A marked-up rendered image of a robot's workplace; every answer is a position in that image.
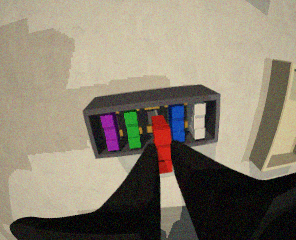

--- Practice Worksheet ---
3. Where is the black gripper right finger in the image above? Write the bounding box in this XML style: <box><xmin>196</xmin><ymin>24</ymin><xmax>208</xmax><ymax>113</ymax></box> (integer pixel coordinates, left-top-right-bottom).
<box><xmin>171</xmin><ymin>140</ymin><xmax>296</xmax><ymax>240</ymax></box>

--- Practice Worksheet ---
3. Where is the beige rectangular tray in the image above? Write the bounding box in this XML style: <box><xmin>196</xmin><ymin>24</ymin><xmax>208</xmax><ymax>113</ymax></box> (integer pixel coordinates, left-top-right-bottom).
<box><xmin>249</xmin><ymin>59</ymin><xmax>296</xmax><ymax>172</ymax></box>

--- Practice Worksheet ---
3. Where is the blue fuse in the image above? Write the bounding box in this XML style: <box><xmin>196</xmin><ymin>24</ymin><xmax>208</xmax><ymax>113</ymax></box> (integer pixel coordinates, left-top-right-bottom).
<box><xmin>168</xmin><ymin>104</ymin><xmax>185</xmax><ymax>141</ymax></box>

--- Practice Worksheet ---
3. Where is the green fuse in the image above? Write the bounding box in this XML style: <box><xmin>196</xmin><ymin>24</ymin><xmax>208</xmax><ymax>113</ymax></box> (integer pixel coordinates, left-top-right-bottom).
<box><xmin>124</xmin><ymin>109</ymin><xmax>140</xmax><ymax>148</ymax></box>

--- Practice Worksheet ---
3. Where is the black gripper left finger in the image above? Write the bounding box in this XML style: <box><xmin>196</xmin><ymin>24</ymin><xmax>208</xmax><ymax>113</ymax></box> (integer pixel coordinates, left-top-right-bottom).
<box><xmin>9</xmin><ymin>144</ymin><xmax>161</xmax><ymax>240</ymax></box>

